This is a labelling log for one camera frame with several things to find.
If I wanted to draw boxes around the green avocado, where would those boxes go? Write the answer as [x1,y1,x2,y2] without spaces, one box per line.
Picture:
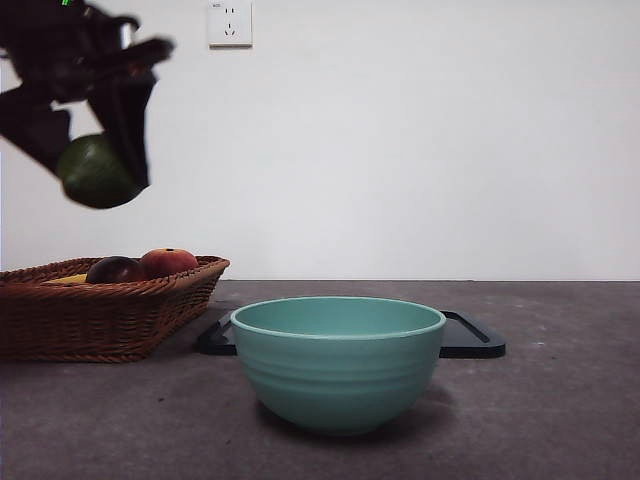
[55,133,144,210]

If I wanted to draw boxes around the black rectangular tray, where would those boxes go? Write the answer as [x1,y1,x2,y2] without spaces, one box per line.
[195,309,507,359]

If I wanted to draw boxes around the yellow banana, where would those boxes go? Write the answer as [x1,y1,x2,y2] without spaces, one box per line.
[42,272,90,286]

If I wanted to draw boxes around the teal ceramic bowl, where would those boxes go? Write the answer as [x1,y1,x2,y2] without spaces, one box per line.
[229,296,447,435]

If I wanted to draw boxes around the brown woven wicker basket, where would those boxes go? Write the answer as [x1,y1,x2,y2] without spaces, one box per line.
[0,255,231,363]

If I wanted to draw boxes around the white wall socket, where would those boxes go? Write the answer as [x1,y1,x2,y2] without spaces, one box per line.
[208,0,254,50]

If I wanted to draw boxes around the dark red plum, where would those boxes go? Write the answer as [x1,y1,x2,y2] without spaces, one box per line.
[85,256,147,285]

